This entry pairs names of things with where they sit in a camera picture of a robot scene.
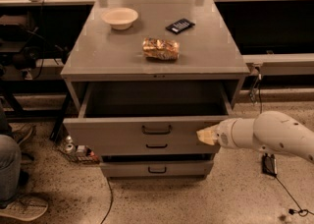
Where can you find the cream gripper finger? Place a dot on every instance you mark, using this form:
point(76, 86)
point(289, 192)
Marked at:
point(208, 135)

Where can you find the grey top drawer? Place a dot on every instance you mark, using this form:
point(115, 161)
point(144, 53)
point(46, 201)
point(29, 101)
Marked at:
point(113, 113)

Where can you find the grey drawer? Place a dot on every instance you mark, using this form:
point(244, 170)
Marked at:
point(113, 113)
point(155, 149)
point(156, 169)

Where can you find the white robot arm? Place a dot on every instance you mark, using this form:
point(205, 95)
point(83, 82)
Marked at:
point(271, 132)

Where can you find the grey metal drawer cabinet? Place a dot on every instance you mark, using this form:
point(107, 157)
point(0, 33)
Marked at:
point(146, 76)

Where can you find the grey bottom drawer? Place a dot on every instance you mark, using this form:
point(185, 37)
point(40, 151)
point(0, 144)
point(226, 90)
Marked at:
point(156, 169)

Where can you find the grey middle drawer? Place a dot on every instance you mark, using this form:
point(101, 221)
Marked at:
point(155, 149)

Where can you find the black power adapter on floor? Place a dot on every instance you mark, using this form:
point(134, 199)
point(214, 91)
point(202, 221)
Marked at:
point(269, 166)

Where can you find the golden foil snack bag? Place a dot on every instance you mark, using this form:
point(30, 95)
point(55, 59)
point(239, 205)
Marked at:
point(161, 49)

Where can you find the black calculator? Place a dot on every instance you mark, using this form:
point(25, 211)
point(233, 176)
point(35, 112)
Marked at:
point(179, 26)

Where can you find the tray of cans on floor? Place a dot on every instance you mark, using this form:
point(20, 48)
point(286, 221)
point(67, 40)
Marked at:
point(76, 152)

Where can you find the white paper bowl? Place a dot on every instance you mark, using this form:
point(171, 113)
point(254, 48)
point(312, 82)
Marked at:
point(120, 18)

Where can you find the white sneaker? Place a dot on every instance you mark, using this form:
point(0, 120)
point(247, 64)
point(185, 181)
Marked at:
point(25, 208)

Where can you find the person leg in jeans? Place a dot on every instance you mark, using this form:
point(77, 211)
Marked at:
point(10, 161)

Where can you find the dark equipment on left shelf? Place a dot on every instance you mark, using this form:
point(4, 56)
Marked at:
point(23, 48)

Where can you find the black top drawer handle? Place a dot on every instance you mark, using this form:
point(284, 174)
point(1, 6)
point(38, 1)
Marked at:
point(155, 132)

